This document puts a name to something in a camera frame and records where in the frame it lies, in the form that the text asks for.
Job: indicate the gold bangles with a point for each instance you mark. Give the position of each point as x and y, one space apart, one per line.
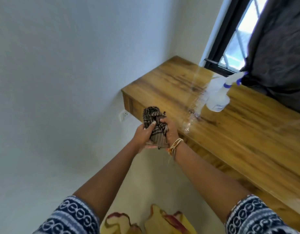
175 144

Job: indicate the navy patterned right sleeve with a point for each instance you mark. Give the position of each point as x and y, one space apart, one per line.
255 216

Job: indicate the navy patterned left sleeve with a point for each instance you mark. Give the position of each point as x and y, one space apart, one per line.
69 216

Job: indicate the white wall socket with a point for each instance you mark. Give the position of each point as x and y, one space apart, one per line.
124 115

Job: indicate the striped brown cloth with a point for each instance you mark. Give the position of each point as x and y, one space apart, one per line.
155 124

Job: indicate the black window frame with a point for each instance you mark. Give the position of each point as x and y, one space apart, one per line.
223 38

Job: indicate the yellow dress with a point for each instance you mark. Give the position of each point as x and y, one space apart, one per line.
150 222

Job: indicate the navy patterned sleeve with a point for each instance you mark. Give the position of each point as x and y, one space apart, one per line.
255 216
69 216

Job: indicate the person's left hand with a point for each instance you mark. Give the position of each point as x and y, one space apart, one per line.
142 137

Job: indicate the white spray bottle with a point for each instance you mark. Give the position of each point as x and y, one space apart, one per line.
218 98

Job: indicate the person's left forearm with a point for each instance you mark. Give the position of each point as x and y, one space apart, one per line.
108 180

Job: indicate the person's right hand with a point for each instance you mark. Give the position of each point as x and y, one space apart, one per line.
172 132

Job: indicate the wooden wall shelf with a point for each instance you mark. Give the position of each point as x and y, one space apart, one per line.
213 163

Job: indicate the brown leaf-patterned curtain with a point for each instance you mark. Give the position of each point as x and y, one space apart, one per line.
279 46

